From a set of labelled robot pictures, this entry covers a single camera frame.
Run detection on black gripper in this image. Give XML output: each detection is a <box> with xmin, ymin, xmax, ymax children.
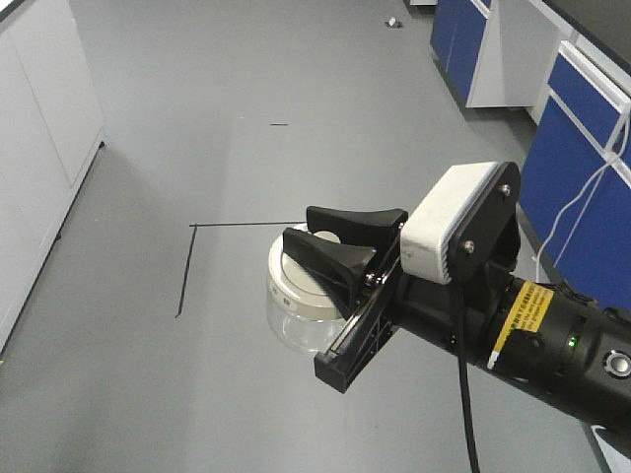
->
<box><xmin>282</xmin><ymin>206</ymin><xmax>518</xmax><ymax>393</ymax></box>

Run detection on white wall cabinet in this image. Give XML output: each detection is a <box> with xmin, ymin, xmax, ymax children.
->
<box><xmin>1</xmin><ymin>1</ymin><xmax>105</xmax><ymax>342</ymax></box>

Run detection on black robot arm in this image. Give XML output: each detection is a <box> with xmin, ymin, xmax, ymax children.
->
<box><xmin>281</xmin><ymin>206</ymin><xmax>630</xmax><ymax>440</ymax></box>

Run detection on blue lab cabinets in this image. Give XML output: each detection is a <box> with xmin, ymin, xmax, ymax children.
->
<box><xmin>430</xmin><ymin>1</ymin><xmax>630</xmax><ymax>307</ymax></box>

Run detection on black camera cable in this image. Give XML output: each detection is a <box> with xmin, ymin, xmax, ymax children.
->
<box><xmin>451</xmin><ymin>280</ymin><xmax>482</xmax><ymax>473</ymax></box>

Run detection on white cable on cabinet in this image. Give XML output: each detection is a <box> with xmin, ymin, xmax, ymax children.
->
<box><xmin>533</xmin><ymin>115</ymin><xmax>631</xmax><ymax>270</ymax></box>

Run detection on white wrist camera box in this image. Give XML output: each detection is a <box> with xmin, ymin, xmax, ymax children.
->
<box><xmin>400</xmin><ymin>162</ymin><xmax>521</xmax><ymax>285</ymax></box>

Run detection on glass jar with cream lid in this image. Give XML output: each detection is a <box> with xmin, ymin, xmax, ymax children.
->
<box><xmin>266</xmin><ymin>236</ymin><xmax>346</xmax><ymax>356</ymax></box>

